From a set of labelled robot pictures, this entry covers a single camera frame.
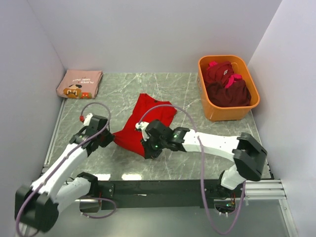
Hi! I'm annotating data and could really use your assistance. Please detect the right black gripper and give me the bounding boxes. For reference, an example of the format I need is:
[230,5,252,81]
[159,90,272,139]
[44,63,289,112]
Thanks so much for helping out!
[141,133,167,159]

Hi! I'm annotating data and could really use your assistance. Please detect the bright red t-shirt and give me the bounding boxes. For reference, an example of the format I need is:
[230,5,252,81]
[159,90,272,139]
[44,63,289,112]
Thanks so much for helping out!
[114,93,176,157]

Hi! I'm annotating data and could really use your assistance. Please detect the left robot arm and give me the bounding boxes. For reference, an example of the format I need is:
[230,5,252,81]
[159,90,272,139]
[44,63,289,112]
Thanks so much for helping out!
[15,114,114,236]

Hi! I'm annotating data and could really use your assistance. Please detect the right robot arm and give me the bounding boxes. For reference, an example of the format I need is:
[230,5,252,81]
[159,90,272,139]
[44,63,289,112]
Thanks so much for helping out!
[135,120,267,198]

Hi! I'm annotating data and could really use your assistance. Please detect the folded pink graphic t-shirt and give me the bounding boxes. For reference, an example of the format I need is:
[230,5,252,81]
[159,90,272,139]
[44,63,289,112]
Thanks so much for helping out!
[56,70,103,99]

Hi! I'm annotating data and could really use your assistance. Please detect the black base crossbar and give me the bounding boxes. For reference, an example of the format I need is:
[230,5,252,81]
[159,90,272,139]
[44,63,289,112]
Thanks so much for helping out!
[97,179,246,211]

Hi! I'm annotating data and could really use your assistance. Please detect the orange plastic basket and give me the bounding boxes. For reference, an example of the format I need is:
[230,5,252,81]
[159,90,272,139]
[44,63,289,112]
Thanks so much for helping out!
[197,55,260,121]

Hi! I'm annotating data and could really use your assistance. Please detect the dark red t-shirt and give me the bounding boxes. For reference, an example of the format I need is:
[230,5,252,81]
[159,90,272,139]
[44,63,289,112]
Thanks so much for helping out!
[206,80,251,108]

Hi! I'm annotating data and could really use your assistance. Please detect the maroon t-shirt with pink collar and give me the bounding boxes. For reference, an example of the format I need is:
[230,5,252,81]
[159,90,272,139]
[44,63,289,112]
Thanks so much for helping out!
[203,61,242,88]

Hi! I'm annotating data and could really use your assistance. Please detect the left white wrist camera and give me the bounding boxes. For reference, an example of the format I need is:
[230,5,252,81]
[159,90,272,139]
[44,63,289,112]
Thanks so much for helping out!
[79,113,93,126]

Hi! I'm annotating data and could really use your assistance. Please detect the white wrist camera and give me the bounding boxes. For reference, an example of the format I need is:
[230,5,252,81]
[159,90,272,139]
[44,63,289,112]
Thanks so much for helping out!
[79,113,93,126]
[135,121,149,131]

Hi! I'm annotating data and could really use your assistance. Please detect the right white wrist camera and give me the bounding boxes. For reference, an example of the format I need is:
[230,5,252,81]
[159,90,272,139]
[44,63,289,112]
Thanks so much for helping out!
[135,121,149,131]

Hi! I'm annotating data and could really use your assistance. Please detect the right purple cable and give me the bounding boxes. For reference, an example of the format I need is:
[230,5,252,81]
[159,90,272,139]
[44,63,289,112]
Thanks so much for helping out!
[138,104,247,235]

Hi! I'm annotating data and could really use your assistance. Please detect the purple cable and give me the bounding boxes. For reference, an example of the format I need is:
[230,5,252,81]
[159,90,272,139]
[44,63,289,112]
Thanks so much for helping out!
[138,104,247,235]
[15,102,112,237]

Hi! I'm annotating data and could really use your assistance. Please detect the aluminium rail frame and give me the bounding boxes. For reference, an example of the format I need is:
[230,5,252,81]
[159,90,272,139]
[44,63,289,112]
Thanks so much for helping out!
[13,98,299,237]

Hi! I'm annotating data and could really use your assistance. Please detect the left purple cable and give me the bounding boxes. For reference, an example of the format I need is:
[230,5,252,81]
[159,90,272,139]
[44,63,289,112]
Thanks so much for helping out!
[15,102,112,237]

